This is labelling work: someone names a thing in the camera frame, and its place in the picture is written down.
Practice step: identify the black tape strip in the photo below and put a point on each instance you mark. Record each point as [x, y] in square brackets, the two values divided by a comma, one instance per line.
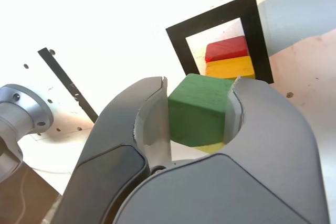
[65, 79]

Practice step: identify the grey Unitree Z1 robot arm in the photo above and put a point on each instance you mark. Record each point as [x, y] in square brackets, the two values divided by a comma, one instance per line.
[15, 113]

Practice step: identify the red cube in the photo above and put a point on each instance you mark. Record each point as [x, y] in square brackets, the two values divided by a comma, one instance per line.
[225, 48]

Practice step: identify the green cube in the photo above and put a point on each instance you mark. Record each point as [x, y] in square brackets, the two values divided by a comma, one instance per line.
[197, 113]

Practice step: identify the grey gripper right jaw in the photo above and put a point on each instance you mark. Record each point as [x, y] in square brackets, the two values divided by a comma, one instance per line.
[262, 155]

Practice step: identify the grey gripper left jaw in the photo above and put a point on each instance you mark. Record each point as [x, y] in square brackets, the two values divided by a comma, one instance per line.
[110, 161]

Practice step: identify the black tape square outline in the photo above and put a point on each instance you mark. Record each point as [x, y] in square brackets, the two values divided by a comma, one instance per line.
[178, 40]

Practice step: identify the yellow cube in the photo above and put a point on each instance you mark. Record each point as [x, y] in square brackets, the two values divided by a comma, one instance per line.
[231, 68]

